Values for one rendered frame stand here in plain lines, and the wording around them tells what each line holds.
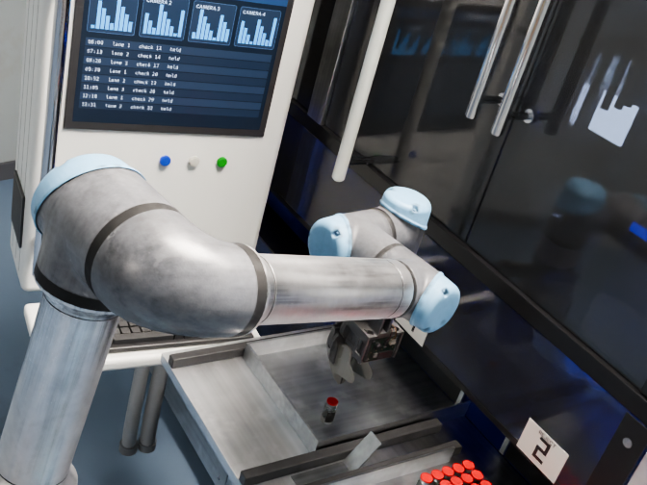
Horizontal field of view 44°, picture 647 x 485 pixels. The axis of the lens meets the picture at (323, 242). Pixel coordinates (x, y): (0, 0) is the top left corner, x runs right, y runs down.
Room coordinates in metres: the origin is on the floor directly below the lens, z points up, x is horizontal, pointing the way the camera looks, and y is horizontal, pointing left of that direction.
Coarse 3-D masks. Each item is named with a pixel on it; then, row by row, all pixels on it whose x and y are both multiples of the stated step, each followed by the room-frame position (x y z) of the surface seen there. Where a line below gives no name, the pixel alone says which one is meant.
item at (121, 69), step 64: (128, 0) 1.37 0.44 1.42; (192, 0) 1.43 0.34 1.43; (256, 0) 1.50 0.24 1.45; (128, 64) 1.37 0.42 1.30; (192, 64) 1.44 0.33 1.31; (256, 64) 1.51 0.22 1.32; (64, 128) 1.32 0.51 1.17; (128, 128) 1.38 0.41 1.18; (192, 128) 1.45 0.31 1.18; (256, 128) 1.53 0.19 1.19; (192, 192) 1.47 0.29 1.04; (256, 192) 1.55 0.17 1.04
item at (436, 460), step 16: (448, 448) 1.06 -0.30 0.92; (400, 464) 0.99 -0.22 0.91; (416, 464) 1.02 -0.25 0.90; (432, 464) 1.05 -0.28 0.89; (448, 464) 1.06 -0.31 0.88; (336, 480) 0.92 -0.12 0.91; (352, 480) 0.94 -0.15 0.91; (368, 480) 0.96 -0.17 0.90; (384, 480) 0.98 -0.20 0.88; (400, 480) 0.99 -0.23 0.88; (416, 480) 1.00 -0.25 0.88
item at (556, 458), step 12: (528, 432) 1.02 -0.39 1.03; (540, 432) 1.01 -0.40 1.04; (528, 444) 1.01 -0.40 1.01; (540, 444) 1.00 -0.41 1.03; (552, 444) 0.99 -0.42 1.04; (528, 456) 1.01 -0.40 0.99; (540, 456) 0.99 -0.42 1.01; (552, 456) 0.98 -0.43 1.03; (564, 456) 0.97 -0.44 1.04; (540, 468) 0.99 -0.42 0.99; (552, 468) 0.97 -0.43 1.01; (552, 480) 0.97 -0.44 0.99
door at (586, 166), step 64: (576, 0) 1.21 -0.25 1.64; (640, 0) 1.13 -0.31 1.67; (576, 64) 1.18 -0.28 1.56; (640, 64) 1.10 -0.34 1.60; (512, 128) 1.23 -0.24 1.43; (576, 128) 1.14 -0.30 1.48; (640, 128) 1.07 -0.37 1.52; (512, 192) 1.19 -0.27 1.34; (576, 192) 1.11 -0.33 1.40; (640, 192) 1.04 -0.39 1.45; (512, 256) 1.16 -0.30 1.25; (576, 256) 1.08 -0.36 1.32; (640, 256) 1.01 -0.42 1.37; (576, 320) 1.04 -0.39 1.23; (640, 320) 0.97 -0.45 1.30; (640, 384) 0.94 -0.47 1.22
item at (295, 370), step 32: (256, 352) 1.21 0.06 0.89; (288, 352) 1.24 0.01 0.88; (320, 352) 1.27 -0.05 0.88; (288, 384) 1.15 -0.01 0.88; (320, 384) 1.18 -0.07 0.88; (352, 384) 1.20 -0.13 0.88; (384, 384) 1.23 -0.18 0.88; (416, 384) 1.26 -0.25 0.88; (288, 416) 1.06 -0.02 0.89; (320, 416) 1.09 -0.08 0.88; (352, 416) 1.12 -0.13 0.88; (384, 416) 1.14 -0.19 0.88; (416, 416) 1.12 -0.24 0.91; (448, 416) 1.18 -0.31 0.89; (320, 448) 1.00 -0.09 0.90
